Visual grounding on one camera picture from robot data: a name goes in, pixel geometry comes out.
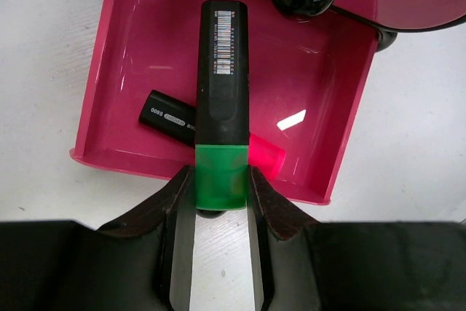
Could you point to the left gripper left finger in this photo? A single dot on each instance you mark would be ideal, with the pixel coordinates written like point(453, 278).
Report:
point(141, 260)

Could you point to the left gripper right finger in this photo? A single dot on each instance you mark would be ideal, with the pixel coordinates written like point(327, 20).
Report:
point(299, 263)

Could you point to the pink highlighter marker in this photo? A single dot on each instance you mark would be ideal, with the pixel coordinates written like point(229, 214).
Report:
point(175, 119)

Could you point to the green highlighter marker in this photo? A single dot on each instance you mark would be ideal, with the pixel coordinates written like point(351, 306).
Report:
point(222, 124)

